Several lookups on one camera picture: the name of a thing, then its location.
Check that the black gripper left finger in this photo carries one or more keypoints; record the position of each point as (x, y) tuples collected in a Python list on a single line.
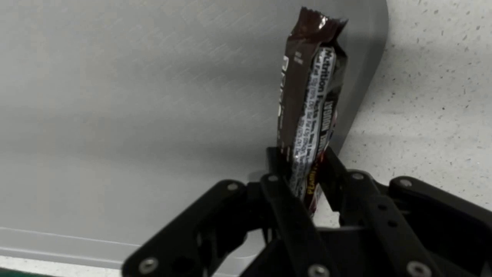
[(199, 240)]

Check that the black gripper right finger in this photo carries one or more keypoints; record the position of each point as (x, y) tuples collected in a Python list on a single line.
[(417, 228)]

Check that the brown chocolate bar wrapper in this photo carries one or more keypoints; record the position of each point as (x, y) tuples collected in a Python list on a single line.
[(313, 74)]

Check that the gray plastic tray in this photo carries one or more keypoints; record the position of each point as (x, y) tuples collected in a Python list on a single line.
[(116, 114)]

